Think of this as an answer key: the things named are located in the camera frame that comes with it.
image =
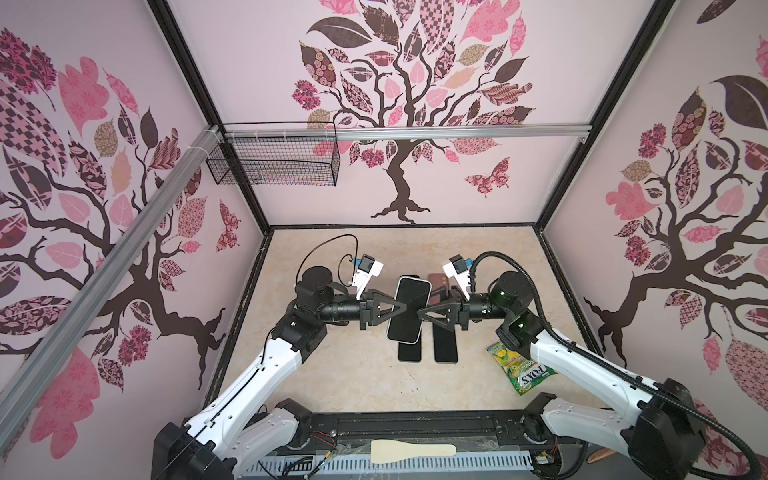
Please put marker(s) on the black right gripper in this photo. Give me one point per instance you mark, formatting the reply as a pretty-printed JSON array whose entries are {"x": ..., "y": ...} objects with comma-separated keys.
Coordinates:
[{"x": 458, "y": 310}]

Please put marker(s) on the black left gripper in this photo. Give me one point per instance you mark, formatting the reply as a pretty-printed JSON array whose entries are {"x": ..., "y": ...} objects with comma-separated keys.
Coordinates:
[{"x": 370, "y": 309}]

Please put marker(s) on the purple smartphone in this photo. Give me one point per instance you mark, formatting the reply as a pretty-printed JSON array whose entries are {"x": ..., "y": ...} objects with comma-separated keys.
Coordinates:
[{"x": 445, "y": 345}]

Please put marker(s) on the pink phone case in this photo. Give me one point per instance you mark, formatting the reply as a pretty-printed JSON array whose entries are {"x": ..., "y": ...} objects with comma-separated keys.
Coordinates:
[{"x": 440, "y": 288}]

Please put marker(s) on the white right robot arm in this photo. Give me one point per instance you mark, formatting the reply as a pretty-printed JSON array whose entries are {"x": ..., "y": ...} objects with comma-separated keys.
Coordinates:
[{"x": 662, "y": 441}]

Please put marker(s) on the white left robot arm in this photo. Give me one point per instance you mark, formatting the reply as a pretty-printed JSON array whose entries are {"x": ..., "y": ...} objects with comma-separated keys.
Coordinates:
[{"x": 228, "y": 436}]

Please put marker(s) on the green candy bag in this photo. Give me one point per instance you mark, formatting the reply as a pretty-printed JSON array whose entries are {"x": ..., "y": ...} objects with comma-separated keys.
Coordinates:
[{"x": 524, "y": 374}]

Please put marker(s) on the beige wooden spatula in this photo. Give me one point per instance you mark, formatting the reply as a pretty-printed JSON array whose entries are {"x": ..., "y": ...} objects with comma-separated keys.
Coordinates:
[{"x": 384, "y": 451}]

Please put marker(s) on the brown wooden utensil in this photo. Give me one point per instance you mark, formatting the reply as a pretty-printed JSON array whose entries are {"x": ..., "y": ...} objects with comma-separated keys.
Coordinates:
[{"x": 599, "y": 455}]

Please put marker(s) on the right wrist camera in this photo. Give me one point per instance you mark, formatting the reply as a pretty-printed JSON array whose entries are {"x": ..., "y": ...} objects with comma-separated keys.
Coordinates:
[{"x": 458, "y": 268}]

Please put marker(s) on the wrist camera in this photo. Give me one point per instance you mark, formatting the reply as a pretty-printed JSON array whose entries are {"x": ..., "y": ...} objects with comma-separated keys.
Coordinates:
[
  {"x": 458, "y": 268},
  {"x": 367, "y": 267}
]

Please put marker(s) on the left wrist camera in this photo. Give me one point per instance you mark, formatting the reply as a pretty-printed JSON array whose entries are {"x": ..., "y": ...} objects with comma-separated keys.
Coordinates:
[{"x": 367, "y": 267}]

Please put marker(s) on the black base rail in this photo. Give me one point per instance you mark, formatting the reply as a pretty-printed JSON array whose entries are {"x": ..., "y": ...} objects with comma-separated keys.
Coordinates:
[{"x": 420, "y": 426}]

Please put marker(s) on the black wire basket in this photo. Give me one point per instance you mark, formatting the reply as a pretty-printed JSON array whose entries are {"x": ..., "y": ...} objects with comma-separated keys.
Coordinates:
[{"x": 286, "y": 153}]

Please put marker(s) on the white slotted cable duct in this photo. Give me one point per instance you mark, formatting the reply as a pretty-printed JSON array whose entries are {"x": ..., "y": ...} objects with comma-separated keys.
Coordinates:
[{"x": 360, "y": 465}]

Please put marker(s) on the aluminium rail back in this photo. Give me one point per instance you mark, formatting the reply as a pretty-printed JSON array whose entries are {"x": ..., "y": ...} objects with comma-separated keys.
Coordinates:
[{"x": 417, "y": 133}]

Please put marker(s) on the aluminium rail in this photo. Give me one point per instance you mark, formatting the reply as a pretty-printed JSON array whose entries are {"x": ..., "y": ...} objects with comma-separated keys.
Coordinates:
[
  {"x": 417, "y": 133},
  {"x": 29, "y": 383}
]

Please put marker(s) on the black vertical frame post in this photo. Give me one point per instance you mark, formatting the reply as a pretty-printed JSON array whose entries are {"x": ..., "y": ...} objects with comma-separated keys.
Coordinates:
[{"x": 164, "y": 17}]

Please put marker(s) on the aluminium rail left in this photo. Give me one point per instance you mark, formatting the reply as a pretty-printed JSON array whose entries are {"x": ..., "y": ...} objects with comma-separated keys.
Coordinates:
[{"x": 29, "y": 383}]

